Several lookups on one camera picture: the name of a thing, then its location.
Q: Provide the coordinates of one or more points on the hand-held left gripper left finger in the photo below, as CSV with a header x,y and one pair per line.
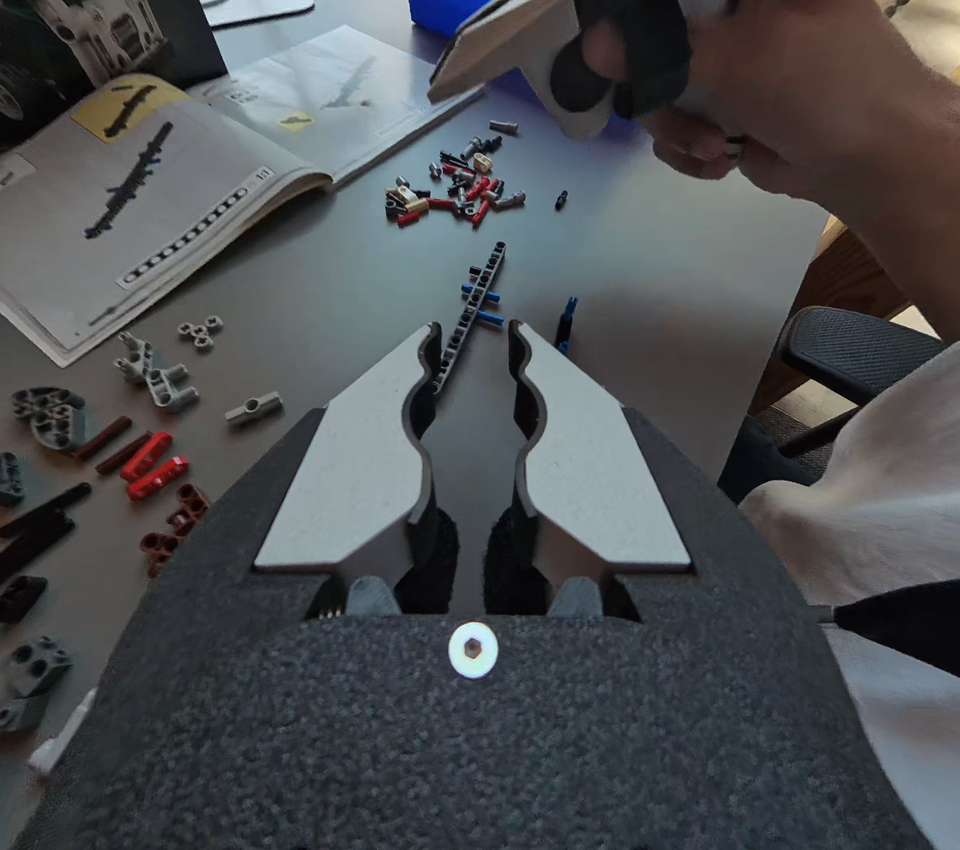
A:
x,y
352,467

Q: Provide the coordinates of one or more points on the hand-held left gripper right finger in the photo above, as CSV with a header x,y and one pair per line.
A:
x,y
592,467

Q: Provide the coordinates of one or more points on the blue and black lego pin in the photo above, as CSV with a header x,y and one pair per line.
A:
x,y
564,329

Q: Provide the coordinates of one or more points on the person's right forearm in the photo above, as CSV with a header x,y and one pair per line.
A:
x,y
900,220

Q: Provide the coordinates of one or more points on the light grey lego pin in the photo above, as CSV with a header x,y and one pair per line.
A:
x,y
504,128

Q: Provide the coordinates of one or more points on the grey lego axle connector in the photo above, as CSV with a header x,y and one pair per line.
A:
x,y
253,408

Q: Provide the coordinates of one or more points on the pile of small lego pins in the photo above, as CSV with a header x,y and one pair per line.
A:
x,y
465,190

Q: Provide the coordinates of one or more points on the red lego liftarm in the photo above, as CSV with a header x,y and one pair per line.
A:
x,y
148,454
159,479

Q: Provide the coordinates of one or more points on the long grey lego beam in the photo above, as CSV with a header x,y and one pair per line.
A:
x,y
480,295

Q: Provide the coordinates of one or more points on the brown lego axle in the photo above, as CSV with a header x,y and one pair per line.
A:
x,y
105,436
120,456

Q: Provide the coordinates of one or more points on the dark grey curved lego piece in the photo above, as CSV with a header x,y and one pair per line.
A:
x,y
37,401
64,434

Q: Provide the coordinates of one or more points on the open lego instruction booklet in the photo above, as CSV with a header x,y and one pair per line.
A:
x,y
225,152

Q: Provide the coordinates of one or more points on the long black lego beam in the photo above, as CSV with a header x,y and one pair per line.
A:
x,y
45,506
34,544

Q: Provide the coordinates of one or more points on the dark teal lego piece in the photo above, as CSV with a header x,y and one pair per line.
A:
x,y
9,479

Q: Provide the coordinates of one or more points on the short black lego piece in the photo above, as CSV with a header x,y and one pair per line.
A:
x,y
21,599

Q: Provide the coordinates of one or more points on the dark grey holed lego block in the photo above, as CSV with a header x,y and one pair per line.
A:
x,y
36,670

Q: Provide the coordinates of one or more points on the white lego piece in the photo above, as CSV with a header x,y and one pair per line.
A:
x,y
64,741

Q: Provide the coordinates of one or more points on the black lego set box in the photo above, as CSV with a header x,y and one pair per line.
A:
x,y
75,2

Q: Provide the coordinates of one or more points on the person's right hand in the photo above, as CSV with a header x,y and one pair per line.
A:
x,y
795,62

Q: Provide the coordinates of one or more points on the person's leg in dark pants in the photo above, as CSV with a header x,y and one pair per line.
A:
x,y
757,461

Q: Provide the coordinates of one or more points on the black office chair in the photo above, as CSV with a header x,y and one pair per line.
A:
x,y
862,347

